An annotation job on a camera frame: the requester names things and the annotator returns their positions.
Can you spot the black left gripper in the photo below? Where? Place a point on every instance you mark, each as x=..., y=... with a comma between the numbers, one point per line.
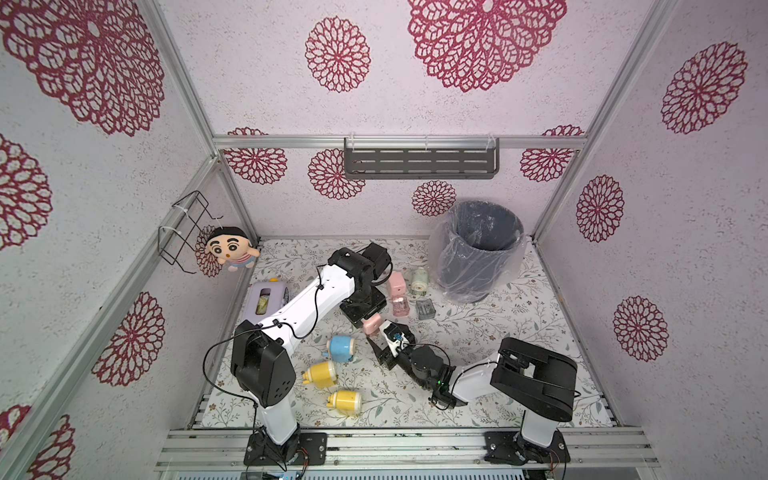
x=355, y=317

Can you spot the pink pencil sharpener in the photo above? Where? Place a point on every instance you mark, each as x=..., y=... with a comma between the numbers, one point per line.
x=397, y=285
x=371, y=326

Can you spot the pink sharpener shavings tray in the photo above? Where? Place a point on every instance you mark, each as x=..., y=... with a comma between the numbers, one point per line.
x=400, y=307

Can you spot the clear sharpener shavings tray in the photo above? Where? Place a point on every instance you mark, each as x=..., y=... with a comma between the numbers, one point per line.
x=425, y=309

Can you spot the green pencil sharpener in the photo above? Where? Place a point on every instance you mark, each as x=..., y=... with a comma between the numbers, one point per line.
x=419, y=281

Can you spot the blue pencil sharpener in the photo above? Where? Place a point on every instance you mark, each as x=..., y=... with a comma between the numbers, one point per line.
x=341, y=349

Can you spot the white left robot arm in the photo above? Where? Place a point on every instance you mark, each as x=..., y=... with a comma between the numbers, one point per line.
x=262, y=350

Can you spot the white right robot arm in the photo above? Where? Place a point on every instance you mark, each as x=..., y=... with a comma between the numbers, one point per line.
x=541, y=380

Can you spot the yellow pencil sharpener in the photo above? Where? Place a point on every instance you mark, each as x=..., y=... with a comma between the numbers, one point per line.
x=347, y=402
x=321, y=376

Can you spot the purple tissue box holder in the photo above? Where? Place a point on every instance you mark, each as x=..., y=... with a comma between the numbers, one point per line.
x=264, y=300

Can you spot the clear plastic bin liner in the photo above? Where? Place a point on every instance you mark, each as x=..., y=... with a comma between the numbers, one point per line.
x=474, y=258

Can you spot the grey trash bin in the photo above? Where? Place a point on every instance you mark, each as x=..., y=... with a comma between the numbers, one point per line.
x=480, y=249

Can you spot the Shin-chan plush doll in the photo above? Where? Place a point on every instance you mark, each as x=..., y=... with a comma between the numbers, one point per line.
x=231, y=247

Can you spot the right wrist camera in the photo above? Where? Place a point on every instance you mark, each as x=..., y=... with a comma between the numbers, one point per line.
x=397, y=337

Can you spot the grey wall shelf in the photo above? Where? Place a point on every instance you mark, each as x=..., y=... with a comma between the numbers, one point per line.
x=421, y=163

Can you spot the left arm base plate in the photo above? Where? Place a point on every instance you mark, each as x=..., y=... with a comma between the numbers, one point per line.
x=301, y=449

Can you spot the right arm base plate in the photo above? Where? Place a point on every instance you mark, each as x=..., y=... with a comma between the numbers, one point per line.
x=509, y=448

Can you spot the black wire wall basket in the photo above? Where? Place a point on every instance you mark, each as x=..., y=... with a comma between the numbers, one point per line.
x=173, y=240

